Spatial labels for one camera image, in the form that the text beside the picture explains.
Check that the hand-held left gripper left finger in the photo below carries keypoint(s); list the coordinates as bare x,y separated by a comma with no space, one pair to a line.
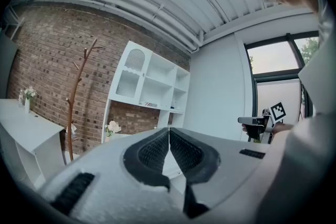
134,162

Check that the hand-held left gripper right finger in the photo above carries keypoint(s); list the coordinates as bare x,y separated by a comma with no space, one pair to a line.
207,165

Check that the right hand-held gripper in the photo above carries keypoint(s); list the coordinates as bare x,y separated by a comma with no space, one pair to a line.
277,112

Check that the person's right forearm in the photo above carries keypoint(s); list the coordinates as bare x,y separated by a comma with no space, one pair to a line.
283,128

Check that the person's right hand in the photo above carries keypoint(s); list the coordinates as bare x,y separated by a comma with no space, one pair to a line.
245,129

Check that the pink vase with flowers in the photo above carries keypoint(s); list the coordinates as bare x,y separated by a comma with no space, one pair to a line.
113,127

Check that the black framed window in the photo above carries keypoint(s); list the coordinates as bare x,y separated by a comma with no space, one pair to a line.
275,60

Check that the person's white t-shirt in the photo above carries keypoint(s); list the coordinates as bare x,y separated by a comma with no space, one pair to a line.
302,165

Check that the ribbed glass cabinet door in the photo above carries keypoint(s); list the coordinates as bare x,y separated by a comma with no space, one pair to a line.
131,78

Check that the wooden coat rack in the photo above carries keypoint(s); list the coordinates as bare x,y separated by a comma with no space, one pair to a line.
74,91

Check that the white shelf cabinet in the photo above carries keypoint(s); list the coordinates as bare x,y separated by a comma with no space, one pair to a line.
160,68

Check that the white side table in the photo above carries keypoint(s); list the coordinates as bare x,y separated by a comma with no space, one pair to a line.
23,123

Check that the white vase with flowers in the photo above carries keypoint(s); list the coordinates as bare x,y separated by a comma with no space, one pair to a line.
27,106

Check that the row of white ceiling pipes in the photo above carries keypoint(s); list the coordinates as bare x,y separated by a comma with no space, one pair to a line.
118,5

